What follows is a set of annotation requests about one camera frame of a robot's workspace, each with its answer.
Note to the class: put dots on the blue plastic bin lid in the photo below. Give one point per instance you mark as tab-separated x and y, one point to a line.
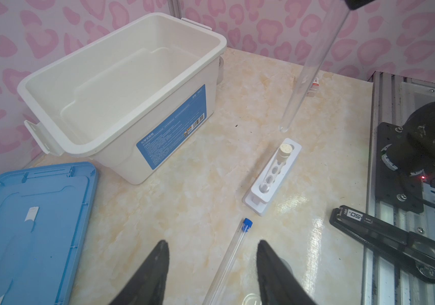
44	214

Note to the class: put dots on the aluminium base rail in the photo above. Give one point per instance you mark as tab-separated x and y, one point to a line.
394	99

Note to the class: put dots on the white plastic storage bin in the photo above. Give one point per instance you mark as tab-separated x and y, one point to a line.
130	99

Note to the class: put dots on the cork stoppered test tube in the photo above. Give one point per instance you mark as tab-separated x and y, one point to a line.
283	153

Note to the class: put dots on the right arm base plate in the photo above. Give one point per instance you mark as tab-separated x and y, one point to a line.
405	167

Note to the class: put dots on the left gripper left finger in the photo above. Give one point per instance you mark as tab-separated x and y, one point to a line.
147	285

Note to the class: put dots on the white test tube rack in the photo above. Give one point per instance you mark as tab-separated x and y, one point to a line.
260	202

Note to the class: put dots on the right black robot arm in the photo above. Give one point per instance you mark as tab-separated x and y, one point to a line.
424	116

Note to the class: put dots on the clear watch glass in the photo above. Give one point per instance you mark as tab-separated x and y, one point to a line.
252	299

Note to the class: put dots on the black stapler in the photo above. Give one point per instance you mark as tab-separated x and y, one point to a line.
410	251

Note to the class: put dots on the blue capped test tube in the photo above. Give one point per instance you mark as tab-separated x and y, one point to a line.
219	282
332	24

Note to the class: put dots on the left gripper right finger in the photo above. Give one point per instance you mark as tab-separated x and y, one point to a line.
277	285

